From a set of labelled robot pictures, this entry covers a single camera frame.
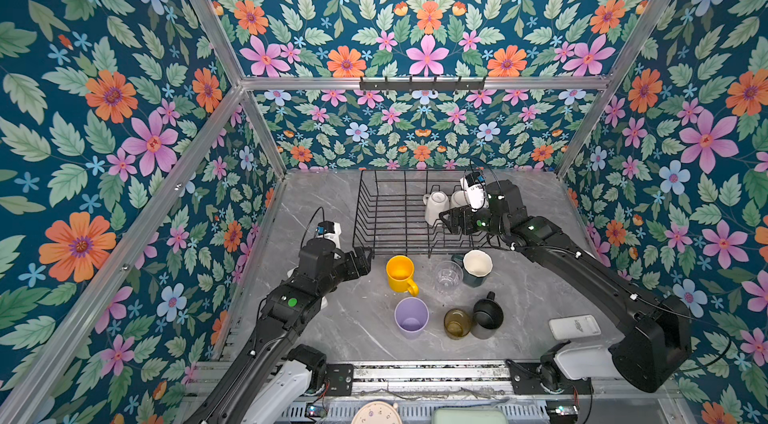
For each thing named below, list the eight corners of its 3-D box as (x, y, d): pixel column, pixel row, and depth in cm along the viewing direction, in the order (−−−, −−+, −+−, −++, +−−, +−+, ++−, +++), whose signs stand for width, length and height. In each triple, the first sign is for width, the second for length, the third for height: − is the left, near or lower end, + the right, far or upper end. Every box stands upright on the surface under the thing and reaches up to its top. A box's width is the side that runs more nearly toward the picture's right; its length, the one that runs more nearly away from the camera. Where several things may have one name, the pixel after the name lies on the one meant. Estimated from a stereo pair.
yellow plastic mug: (384, 288, 90) (382, 275, 83) (393, 265, 95) (392, 251, 88) (415, 299, 88) (416, 287, 81) (423, 274, 93) (424, 261, 86)
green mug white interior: (463, 293, 89) (468, 278, 81) (452, 268, 94) (456, 253, 86) (490, 284, 91) (498, 269, 83) (479, 261, 96) (485, 244, 88)
